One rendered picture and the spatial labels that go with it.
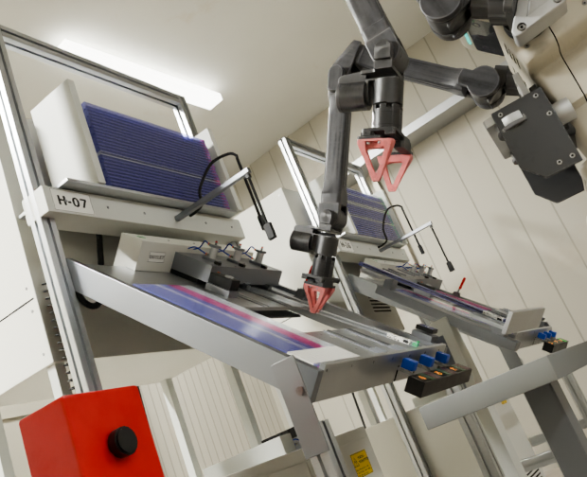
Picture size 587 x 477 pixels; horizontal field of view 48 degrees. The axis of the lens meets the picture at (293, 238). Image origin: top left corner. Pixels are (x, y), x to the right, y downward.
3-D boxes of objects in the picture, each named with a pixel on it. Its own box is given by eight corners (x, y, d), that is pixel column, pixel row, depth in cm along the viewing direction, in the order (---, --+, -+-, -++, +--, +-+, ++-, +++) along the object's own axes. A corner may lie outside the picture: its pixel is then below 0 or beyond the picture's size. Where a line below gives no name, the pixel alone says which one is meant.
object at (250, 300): (318, 321, 195) (323, 305, 195) (165, 329, 139) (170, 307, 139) (233, 287, 212) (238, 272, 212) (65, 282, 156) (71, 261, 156)
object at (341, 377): (438, 370, 175) (446, 344, 175) (315, 402, 119) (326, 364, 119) (434, 368, 176) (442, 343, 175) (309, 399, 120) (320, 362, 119)
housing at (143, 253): (241, 294, 210) (254, 252, 209) (129, 293, 169) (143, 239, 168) (222, 287, 215) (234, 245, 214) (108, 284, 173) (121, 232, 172)
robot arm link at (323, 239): (334, 234, 170) (343, 236, 175) (311, 229, 173) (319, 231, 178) (329, 260, 170) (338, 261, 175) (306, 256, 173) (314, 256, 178)
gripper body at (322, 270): (299, 279, 171) (305, 251, 171) (318, 281, 180) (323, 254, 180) (321, 284, 168) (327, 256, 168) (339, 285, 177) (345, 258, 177)
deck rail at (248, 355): (314, 402, 119) (324, 370, 119) (309, 404, 117) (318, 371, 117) (65, 283, 156) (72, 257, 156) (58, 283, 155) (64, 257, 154)
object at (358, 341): (436, 359, 176) (440, 347, 175) (313, 386, 120) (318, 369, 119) (374, 334, 185) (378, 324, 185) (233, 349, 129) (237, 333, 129)
